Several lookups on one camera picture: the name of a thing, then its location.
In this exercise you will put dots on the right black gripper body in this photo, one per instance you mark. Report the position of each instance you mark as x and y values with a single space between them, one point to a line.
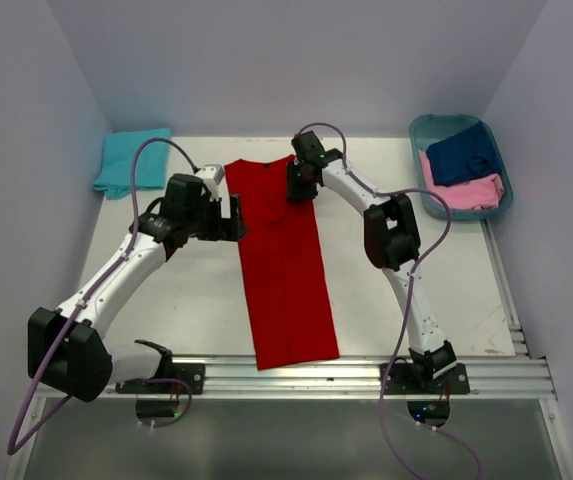
298 186

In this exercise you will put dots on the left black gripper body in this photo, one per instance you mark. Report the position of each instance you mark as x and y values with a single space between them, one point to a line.
206 221

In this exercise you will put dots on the red t shirt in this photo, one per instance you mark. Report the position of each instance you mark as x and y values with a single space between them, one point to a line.
282 267

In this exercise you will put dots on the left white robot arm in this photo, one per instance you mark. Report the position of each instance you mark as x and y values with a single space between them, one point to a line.
66 349

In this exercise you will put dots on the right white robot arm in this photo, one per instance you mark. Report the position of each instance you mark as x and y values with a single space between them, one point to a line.
391 242

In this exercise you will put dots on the folded teal t shirt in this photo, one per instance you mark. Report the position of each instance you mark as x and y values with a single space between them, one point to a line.
117 155

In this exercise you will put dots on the teal plastic basket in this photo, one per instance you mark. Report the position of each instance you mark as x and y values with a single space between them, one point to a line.
431 128

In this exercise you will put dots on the navy blue t shirt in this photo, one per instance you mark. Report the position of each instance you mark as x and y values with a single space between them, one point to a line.
462 157

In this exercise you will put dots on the pink t shirt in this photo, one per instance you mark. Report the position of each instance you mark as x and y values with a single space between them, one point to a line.
478 194

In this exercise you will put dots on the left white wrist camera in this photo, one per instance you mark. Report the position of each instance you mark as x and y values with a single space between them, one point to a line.
212 176

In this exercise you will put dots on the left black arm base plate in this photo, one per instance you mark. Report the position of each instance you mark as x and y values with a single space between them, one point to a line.
192 374

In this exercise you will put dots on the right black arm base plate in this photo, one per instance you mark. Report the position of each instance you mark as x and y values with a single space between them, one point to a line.
402 380

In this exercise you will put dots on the aluminium mounting rail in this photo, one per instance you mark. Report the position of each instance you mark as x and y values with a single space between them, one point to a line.
237 377

